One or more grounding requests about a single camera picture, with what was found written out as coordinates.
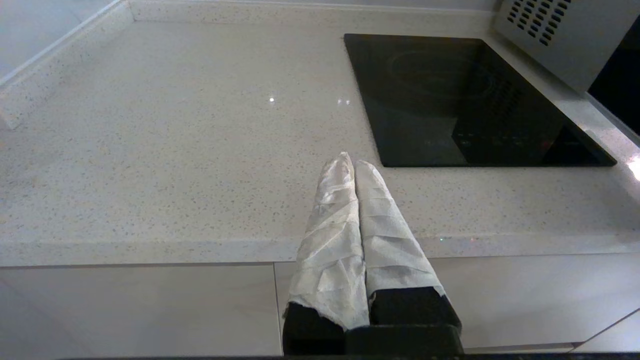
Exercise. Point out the wide grey cabinet front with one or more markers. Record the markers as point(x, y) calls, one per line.
point(125, 310)

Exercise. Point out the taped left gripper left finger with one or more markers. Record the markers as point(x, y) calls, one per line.
point(330, 250)

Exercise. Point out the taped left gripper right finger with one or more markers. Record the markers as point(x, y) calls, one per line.
point(390, 250)

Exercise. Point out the dark glass microwave door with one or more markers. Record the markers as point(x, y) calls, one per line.
point(622, 85)

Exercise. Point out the angled grey cabinet front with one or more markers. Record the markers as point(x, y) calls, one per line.
point(617, 335)

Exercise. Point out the black glass induction cooktop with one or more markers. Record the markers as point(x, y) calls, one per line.
point(450, 105)

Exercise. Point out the silver microwave oven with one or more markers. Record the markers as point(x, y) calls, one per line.
point(575, 40)

